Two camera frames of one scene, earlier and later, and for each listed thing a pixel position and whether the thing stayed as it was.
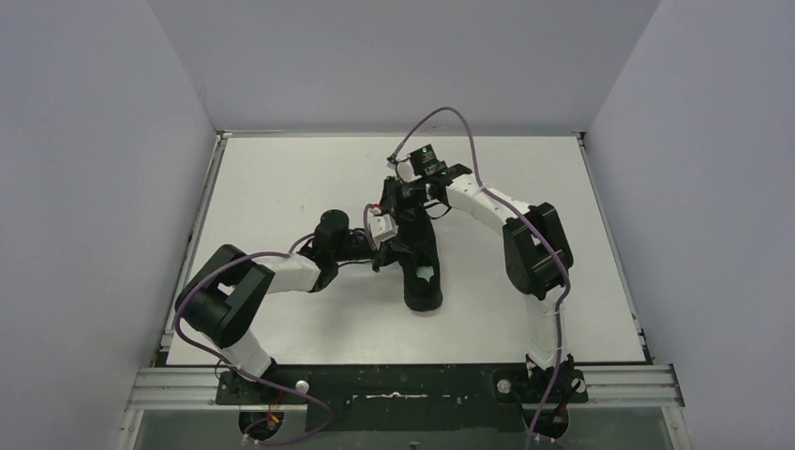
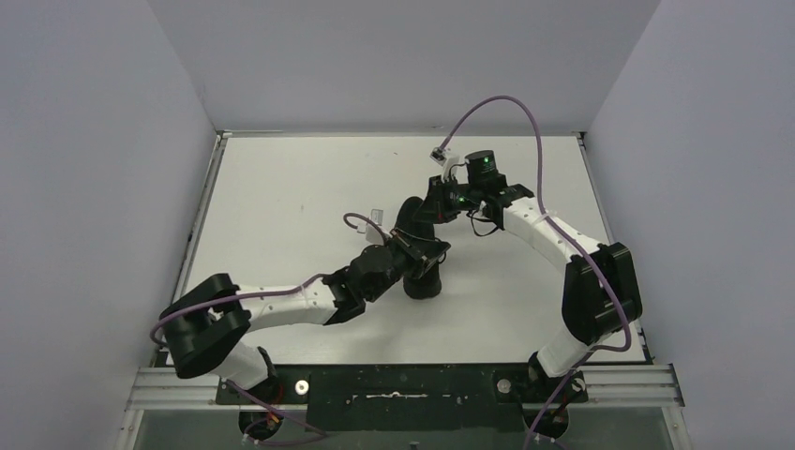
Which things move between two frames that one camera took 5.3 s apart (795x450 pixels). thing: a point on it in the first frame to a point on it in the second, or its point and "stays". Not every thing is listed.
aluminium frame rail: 608,386 stays
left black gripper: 385,251 to 424,260
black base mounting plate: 404,397 stays
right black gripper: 393,202 to 435,209
